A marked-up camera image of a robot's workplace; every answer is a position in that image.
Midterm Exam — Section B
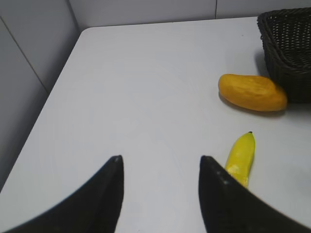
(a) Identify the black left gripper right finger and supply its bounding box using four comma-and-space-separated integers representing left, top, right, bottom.
198, 155, 311, 233

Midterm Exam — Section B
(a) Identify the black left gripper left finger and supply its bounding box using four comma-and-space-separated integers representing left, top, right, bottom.
9, 155, 124, 233

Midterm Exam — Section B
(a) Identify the yellow banana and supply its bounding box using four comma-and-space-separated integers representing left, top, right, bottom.
225, 132, 256, 188

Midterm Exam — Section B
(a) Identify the black wicker basket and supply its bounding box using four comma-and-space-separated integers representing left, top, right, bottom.
257, 7, 311, 104

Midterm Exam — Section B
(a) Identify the yellow orange mango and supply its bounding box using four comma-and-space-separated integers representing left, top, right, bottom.
218, 74, 288, 112

